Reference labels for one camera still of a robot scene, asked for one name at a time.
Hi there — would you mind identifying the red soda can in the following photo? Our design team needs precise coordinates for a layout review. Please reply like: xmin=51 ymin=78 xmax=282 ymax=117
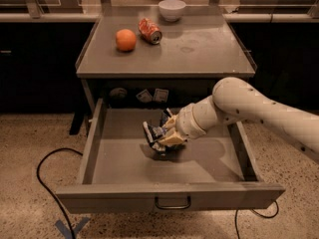
xmin=139 ymin=18 xmax=162 ymax=45

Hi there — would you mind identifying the metal drawer handle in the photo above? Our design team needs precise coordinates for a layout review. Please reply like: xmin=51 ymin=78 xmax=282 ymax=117
xmin=155 ymin=196 xmax=191 ymax=210

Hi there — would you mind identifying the blue tape cross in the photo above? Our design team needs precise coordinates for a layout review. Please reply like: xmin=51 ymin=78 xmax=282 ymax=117
xmin=55 ymin=217 xmax=90 ymax=239

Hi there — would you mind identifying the white bowl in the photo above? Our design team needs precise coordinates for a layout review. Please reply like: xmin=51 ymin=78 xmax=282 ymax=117
xmin=159 ymin=0 xmax=186 ymax=22

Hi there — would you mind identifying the black cable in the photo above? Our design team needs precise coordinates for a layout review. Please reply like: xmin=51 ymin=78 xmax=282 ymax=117
xmin=35 ymin=147 xmax=84 ymax=239
xmin=234 ymin=200 xmax=280 ymax=239

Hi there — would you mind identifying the dark counter with white rail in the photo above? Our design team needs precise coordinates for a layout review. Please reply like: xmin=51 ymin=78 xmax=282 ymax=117
xmin=0 ymin=22 xmax=319 ymax=114

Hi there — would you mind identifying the round grey object inside cabinet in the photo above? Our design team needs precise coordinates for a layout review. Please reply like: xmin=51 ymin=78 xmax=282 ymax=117
xmin=109 ymin=88 xmax=128 ymax=100

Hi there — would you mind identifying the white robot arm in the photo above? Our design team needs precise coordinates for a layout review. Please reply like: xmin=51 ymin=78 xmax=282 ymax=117
xmin=159 ymin=77 xmax=319 ymax=162

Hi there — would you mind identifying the white tag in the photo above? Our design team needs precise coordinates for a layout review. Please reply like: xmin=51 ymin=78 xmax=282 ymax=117
xmin=136 ymin=89 xmax=153 ymax=104
xmin=154 ymin=89 xmax=169 ymax=103

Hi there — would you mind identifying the orange fruit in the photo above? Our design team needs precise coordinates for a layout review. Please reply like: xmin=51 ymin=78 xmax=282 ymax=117
xmin=116 ymin=29 xmax=137 ymax=52

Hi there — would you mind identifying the open grey top drawer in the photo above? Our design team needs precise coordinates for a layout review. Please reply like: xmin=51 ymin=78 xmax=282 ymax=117
xmin=57 ymin=101 xmax=284 ymax=213

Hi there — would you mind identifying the grey cabinet with top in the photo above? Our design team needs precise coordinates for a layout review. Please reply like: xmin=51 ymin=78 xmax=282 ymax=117
xmin=77 ymin=5 xmax=255 ymax=109

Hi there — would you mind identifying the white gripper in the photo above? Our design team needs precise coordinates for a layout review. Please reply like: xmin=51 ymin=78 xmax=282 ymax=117
xmin=159 ymin=104 xmax=206 ymax=146

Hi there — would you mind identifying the white tag left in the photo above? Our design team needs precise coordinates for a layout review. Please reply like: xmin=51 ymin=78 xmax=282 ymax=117
xmin=136 ymin=89 xmax=153 ymax=104

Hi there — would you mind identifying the white tag right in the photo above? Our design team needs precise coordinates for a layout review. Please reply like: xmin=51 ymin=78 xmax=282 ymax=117
xmin=154 ymin=89 xmax=169 ymax=103

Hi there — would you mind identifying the blue chip bag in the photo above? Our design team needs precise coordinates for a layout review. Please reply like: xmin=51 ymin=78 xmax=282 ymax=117
xmin=143 ymin=109 xmax=181 ymax=155

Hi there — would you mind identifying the black cable on left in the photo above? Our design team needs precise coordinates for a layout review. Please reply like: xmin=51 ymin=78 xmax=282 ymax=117
xmin=35 ymin=147 xmax=84 ymax=239

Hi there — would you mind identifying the black cable on right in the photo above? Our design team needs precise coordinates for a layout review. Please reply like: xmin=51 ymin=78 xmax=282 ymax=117
xmin=234 ymin=200 xmax=280 ymax=239

